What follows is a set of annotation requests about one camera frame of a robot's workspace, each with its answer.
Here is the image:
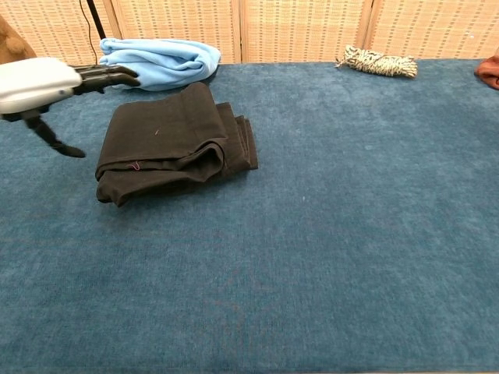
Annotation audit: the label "thin black hanging cable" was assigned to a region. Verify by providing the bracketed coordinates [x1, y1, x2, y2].
[80, 0, 99, 65]

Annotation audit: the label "white and black rope bundle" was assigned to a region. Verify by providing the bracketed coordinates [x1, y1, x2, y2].
[334, 44, 419, 79]

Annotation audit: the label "blue carpet table mat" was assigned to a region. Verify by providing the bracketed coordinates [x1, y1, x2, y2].
[0, 58, 499, 374]

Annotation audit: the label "light blue folded towel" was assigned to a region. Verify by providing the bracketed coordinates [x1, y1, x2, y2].
[98, 37, 222, 92]

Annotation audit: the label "black trousers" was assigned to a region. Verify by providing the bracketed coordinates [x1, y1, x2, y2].
[94, 81, 260, 208]

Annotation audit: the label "bamboo folding screen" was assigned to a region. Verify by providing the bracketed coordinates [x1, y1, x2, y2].
[0, 0, 499, 72]

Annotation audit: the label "brown capybara plush toy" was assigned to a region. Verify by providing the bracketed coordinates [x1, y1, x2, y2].
[0, 17, 36, 60]

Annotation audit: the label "rust brown crumpled cloth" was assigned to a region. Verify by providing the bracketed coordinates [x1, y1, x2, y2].
[474, 55, 499, 90]

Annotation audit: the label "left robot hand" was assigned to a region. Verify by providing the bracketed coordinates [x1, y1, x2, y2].
[0, 57, 140, 159]

